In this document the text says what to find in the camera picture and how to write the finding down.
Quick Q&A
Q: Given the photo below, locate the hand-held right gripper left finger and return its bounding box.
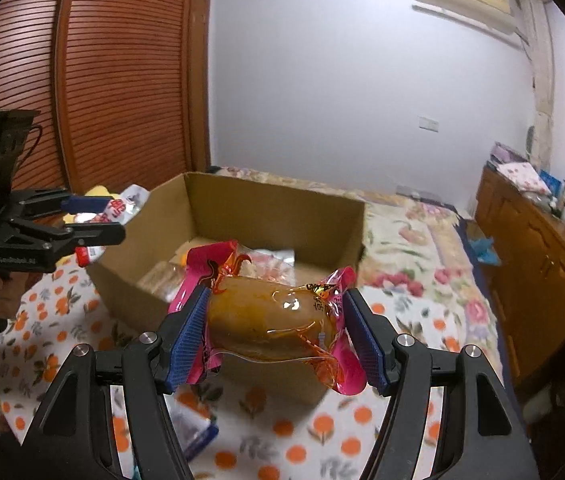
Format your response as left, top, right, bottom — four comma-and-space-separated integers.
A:
25, 287, 213, 480

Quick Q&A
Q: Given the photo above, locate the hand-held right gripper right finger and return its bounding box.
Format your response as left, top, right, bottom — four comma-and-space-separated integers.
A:
340, 287, 528, 480

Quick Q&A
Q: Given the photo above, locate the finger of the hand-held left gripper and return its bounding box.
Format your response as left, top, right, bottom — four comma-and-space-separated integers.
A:
0, 217, 127, 252
10, 188, 112, 220

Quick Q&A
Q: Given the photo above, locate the white red snack packet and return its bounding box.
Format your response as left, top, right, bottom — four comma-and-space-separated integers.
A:
65, 185, 152, 266

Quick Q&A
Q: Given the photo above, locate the clear bread packet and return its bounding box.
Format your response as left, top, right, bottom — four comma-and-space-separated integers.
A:
137, 257, 188, 293

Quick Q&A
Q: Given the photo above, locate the pink bread snack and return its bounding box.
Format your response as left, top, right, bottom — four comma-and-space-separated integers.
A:
168, 240, 368, 397

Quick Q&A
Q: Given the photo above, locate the blue white snack packet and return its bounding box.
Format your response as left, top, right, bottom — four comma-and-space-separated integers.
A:
170, 400, 220, 463

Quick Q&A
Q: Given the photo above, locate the brown cardboard box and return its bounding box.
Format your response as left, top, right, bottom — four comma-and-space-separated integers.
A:
85, 171, 367, 408

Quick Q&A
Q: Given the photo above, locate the yellow plush toy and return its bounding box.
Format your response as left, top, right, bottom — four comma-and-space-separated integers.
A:
62, 185, 116, 228

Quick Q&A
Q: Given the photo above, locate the floral blanket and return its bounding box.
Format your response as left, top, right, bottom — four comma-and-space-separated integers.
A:
212, 165, 513, 361

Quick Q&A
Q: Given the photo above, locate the orange fruit print blanket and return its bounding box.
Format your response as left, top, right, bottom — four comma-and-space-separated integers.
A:
0, 255, 463, 480

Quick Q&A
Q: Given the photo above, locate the louvered wooden wardrobe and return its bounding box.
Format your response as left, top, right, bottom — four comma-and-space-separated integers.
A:
0, 0, 213, 196

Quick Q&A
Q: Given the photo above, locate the blue plastic bag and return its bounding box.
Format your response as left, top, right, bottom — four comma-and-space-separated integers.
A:
467, 232, 503, 266

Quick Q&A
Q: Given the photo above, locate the wooden cabinet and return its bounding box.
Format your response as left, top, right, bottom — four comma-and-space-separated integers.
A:
473, 165, 565, 391

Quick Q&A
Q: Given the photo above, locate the folded floral cloth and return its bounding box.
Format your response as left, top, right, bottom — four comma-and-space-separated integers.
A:
500, 160, 551, 196

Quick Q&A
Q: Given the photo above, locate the pink storage bag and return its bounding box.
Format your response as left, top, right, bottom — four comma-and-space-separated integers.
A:
487, 142, 526, 166

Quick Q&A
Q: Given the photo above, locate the blue box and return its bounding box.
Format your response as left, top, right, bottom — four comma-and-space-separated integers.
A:
537, 170, 561, 193

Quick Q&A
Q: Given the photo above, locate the patterned curtain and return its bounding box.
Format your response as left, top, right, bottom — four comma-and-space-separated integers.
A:
517, 0, 556, 161

